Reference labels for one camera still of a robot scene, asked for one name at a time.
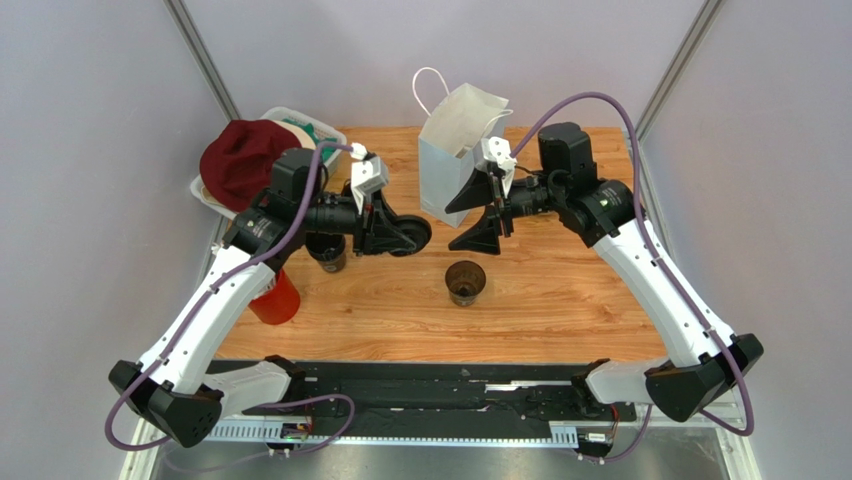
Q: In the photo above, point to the white plastic basket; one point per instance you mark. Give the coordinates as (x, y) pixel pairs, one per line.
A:
(318, 130)

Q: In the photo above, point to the white paper bag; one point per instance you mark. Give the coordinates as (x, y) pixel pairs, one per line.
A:
(452, 129)

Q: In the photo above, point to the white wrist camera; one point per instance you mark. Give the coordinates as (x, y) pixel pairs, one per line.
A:
(369, 174)
(495, 152)

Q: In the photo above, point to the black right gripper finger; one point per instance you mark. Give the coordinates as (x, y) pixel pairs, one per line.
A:
(476, 192)
(483, 237)

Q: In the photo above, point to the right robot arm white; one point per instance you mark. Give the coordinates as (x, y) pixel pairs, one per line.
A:
(705, 358)

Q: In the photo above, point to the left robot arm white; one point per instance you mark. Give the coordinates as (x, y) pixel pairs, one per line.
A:
(170, 386)

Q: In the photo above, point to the dark red bucket hat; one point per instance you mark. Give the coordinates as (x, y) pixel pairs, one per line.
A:
(237, 165)

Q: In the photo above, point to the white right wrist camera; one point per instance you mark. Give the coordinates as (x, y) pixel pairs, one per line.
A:
(495, 152)

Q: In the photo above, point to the red cup with straws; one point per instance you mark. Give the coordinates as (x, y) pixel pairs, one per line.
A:
(279, 304)

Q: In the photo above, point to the brown coffee cup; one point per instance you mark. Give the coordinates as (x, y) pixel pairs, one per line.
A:
(465, 280)

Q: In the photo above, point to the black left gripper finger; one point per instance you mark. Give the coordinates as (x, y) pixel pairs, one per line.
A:
(387, 220)
(384, 243)

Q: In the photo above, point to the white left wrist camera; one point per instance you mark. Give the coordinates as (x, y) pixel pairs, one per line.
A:
(369, 174)

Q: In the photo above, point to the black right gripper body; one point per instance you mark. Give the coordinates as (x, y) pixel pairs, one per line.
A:
(499, 204)

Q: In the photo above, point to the stack of black cups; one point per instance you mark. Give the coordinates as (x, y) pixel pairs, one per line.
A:
(328, 250)

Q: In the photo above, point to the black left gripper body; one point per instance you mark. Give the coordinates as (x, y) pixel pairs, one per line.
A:
(370, 217)

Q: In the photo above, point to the beige hat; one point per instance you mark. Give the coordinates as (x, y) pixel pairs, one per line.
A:
(304, 139)

